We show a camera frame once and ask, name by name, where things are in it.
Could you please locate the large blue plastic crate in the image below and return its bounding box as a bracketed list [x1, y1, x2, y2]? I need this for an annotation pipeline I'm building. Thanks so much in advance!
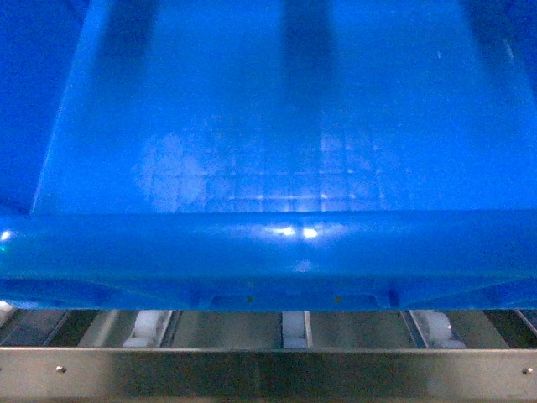
[1, 1, 536, 311]

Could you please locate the steel flow rack shelf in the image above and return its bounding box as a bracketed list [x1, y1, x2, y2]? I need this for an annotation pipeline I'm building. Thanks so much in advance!
[1, 304, 536, 402]

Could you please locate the white roller track middle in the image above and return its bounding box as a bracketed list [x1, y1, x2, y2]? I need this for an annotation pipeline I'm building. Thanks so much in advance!
[281, 311, 312, 349]

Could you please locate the white roller track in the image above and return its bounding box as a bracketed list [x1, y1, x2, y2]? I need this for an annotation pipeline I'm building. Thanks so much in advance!
[411, 310, 467, 349]
[281, 311, 312, 349]
[123, 310, 173, 348]

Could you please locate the white roller track left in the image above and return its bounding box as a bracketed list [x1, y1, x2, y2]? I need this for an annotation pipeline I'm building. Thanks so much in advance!
[123, 310, 173, 348]

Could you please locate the white roller track right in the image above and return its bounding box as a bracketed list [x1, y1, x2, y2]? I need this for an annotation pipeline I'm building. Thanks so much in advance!
[411, 310, 467, 349]

